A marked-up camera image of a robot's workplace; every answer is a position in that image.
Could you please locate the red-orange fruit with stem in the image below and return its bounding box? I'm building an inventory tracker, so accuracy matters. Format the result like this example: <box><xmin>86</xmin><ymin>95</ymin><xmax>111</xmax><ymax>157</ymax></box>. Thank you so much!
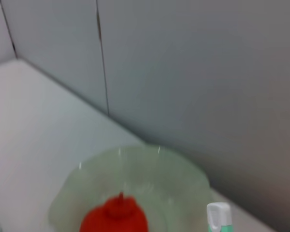
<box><xmin>79</xmin><ymin>192</ymin><xmax>149</xmax><ymax>232</ymax></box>

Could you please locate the mint green utility knife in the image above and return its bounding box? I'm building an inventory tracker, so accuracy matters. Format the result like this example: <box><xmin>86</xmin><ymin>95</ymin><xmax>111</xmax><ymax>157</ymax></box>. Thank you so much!
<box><xmin>206</xmin><ymin>202</ymin><xmax>232</xmax><ymax>232</ymax></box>

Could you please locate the translucent green wavy fruit plate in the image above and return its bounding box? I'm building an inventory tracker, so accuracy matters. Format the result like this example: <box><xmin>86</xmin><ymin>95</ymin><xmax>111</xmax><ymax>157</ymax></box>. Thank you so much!
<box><xmin>48</xmin><ymin>145</ymin><xmax>211</xmax><ymax>232</ymax></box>

